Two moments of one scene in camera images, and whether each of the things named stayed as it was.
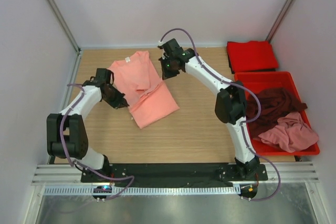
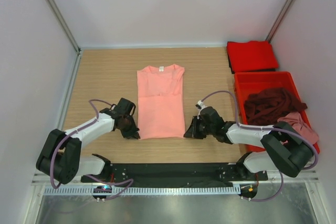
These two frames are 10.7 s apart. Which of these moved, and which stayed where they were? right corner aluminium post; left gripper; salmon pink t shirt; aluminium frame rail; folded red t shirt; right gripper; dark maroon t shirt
Moved: salmon pink t shirt; right gripper; left gripper
Stayed: aluminium frame rail; folded red t shirt; right corner aluminium post; dark maroon t shirt
